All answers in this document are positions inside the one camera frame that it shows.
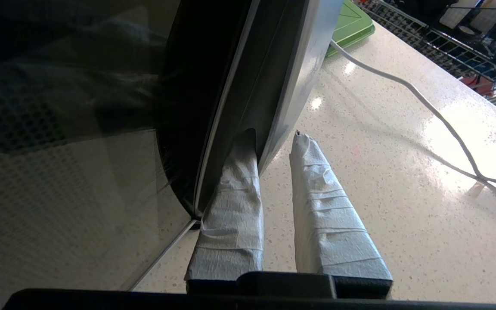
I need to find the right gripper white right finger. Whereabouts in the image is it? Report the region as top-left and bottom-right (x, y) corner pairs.
(290, 130), (393, 299)

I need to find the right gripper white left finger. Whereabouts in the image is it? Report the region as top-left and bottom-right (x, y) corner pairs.
(186, 128), (264, 295)

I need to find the black glass microwave door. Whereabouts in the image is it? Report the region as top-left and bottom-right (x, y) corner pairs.
(0, 0), (344, 298)

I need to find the green cutting board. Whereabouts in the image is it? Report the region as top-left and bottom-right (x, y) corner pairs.
(325, 0), (376, 57)

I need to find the white power cable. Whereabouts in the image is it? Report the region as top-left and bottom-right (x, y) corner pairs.
(329, 40), (496, 192)

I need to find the black wire basket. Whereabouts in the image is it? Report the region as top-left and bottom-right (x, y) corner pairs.
(353, 0), (496, 123)

